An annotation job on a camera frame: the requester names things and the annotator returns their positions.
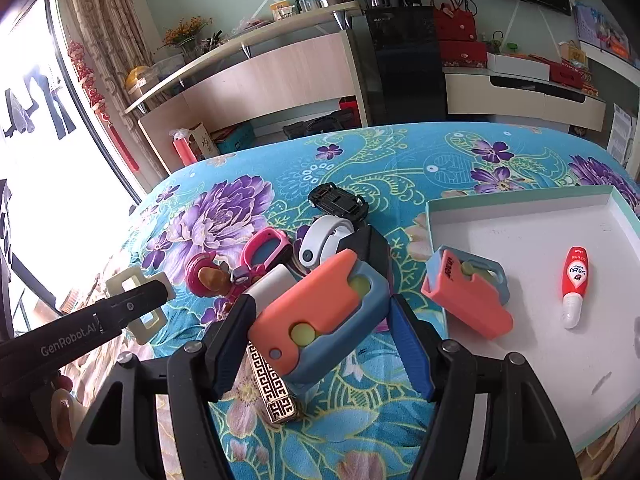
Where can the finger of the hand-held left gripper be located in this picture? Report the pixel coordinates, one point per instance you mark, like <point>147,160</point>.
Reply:
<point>75,335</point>

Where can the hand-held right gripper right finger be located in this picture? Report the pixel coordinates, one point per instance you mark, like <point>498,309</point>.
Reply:
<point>410,350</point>

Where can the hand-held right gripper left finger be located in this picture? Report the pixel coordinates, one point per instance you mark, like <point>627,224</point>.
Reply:
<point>235,350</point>

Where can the gold patterned lighter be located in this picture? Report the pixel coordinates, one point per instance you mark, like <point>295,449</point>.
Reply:
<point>272,390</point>

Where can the cream plastic buckle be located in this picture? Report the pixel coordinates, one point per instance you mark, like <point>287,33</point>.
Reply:
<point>145,332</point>

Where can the pink spinning top toy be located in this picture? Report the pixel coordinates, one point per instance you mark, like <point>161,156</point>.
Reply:
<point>197,285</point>

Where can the large orange blue toy knife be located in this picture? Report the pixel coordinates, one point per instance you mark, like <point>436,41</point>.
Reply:
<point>310,305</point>

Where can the black box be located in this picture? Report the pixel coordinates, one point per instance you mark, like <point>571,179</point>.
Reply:
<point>367,250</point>

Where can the white shallow box tray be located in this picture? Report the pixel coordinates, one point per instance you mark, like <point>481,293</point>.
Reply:
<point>525,240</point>

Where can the person's left hand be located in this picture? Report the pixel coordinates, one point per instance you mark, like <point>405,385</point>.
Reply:
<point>30,450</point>

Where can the small orange blue toy knife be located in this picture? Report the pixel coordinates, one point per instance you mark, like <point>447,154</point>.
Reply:
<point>465,305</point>

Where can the white block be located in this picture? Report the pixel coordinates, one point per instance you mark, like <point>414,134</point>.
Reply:
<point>272,285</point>

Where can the black toy car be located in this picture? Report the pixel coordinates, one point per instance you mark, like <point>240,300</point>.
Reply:
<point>335,202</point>

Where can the red white correction fluid bottle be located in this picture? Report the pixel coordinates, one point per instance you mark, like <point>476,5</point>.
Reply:
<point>575,280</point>

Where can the floral blue blanket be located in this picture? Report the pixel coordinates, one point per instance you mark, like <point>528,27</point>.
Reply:
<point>400,170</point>

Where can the brown patterned paper bag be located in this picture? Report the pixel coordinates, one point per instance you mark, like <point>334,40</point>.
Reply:
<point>205,142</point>

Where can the hanging dark clothes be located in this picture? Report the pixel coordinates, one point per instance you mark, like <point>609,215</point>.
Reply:
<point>50,105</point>

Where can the black floor exerciser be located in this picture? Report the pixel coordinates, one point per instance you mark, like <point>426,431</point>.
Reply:
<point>315,127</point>

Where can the red hanging decoration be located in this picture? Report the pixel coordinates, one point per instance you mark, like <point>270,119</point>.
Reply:
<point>90,80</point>

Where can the yellow round object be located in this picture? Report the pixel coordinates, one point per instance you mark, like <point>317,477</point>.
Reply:
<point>136,79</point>

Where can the white television cabinet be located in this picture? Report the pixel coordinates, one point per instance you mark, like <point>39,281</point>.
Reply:
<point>500,90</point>

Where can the wooden shelf desk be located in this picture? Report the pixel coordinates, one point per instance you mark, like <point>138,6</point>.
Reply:
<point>250,75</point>

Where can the black water dispenser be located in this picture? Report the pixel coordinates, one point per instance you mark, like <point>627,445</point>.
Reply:
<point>405,60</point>

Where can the beige patterned curtain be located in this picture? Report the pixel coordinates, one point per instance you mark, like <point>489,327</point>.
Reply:
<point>100,35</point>

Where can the white paper calendar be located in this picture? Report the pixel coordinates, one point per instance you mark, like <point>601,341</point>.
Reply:
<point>622,132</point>

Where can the white flat box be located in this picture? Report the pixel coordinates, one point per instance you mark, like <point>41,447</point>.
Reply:
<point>515,62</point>

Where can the red patterned flat box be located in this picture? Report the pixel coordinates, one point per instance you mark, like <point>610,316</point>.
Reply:
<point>567,75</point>

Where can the yellow flowers in vase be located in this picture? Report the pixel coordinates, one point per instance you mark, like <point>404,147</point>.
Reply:
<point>185,30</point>

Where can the red handbag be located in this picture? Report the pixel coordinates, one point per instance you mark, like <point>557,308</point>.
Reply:
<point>455,25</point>

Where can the yellow labelled container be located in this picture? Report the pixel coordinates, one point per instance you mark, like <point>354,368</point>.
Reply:
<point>282,11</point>

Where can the glass jars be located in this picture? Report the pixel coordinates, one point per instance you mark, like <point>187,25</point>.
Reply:
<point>307,5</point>

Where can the wall calendar poster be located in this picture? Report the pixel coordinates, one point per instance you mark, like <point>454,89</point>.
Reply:
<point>600,30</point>

